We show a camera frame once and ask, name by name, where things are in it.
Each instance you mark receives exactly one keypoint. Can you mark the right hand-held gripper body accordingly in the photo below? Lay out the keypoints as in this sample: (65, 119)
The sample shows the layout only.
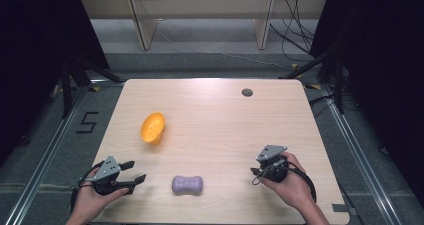
(271, 163)

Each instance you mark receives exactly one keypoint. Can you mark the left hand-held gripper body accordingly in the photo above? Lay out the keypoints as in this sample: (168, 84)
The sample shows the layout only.
(107, 170)

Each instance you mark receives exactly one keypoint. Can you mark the orange plastic bowl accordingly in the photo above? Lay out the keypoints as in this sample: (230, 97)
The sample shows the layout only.
(152, 128)

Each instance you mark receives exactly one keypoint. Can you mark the purple bone-shaped sponge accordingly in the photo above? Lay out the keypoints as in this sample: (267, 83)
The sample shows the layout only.
(187, 185)

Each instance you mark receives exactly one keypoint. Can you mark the person's right hand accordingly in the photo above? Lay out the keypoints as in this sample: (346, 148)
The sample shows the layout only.
(291, 185)

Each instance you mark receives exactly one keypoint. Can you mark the person's left hand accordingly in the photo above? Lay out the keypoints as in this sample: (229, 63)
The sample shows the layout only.
(90, 200)

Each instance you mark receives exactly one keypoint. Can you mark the grey table grommet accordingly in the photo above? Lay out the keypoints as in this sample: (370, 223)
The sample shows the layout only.
(247, 92)

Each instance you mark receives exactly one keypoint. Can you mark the yellow tape piece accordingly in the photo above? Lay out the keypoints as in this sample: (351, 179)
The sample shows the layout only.
(295, 66)
(96, 89)
(313, 86)

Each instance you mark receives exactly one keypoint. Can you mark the grey tape strip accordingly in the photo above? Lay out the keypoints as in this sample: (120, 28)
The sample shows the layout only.
(340, 207)

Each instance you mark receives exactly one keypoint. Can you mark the black metal stand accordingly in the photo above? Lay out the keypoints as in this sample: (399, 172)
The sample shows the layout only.
(335, 81)
(66, 85)

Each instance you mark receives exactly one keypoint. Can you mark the black curtain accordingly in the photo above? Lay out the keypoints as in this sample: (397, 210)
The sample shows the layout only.
(40, 58)
(383, 68)

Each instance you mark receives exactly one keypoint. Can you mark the white shelf unit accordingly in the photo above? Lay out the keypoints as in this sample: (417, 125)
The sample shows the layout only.
(200, 5)

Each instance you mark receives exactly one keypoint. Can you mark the aluminium floor rail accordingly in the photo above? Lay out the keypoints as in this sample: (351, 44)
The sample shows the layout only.
(361, 155)
(43, 158)

